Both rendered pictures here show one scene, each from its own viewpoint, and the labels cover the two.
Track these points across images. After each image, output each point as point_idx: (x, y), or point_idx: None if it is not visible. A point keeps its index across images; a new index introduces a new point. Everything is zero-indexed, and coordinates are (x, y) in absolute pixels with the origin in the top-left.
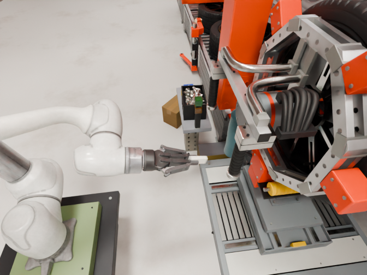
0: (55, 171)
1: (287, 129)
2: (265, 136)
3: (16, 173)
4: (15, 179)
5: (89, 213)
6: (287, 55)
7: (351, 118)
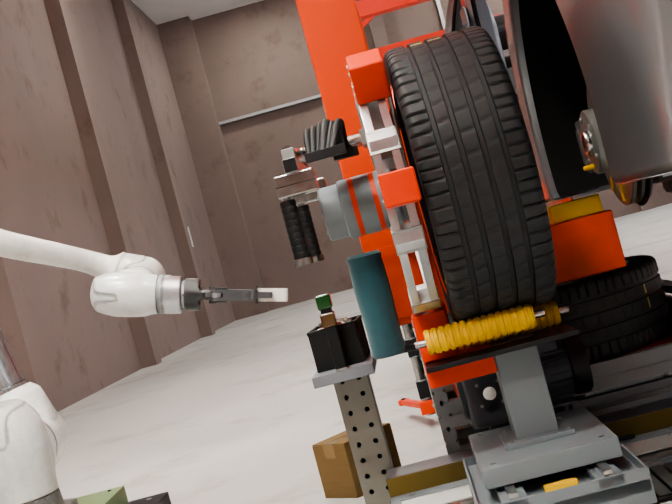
0: (56, 412)
1: (311, 150)
2: (288, 161)
3: (6, 376)
4: (2, 388)
5: (103, 494)
6: (410, 160)
7: (369, 119)
